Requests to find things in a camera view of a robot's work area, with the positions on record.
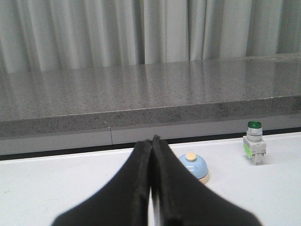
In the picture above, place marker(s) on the grey granite counter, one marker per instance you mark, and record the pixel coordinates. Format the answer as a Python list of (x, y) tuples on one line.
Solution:
[(57, 110)]

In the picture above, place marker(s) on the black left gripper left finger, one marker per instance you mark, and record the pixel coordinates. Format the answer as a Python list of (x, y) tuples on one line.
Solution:
[(123, 201)]

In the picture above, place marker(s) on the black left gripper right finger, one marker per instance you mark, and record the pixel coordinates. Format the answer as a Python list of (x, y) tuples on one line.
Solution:
[(181, 200)]

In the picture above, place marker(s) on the grey curtain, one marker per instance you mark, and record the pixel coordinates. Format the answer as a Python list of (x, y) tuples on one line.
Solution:
[(41, 35)]

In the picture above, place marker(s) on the green pilot light switch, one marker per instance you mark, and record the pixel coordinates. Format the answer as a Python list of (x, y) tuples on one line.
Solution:
[(254, 145)]

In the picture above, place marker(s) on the blue call bell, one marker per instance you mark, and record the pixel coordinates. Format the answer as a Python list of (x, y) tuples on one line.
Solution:
[(196, 165)]

